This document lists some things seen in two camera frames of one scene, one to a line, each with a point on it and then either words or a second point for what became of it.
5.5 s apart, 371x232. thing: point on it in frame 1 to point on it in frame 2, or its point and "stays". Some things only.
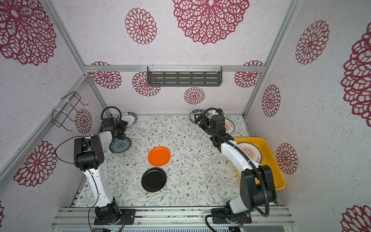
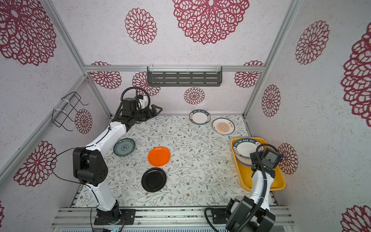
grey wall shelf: x=182 y=76 stays
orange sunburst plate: x=229 y=126 stays
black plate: x=153 y=180 stays
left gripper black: x=123 y=126 to x=151 y=114
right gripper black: x=206 y=120 to x=255 y=155
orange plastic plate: x=159 y=156 stays
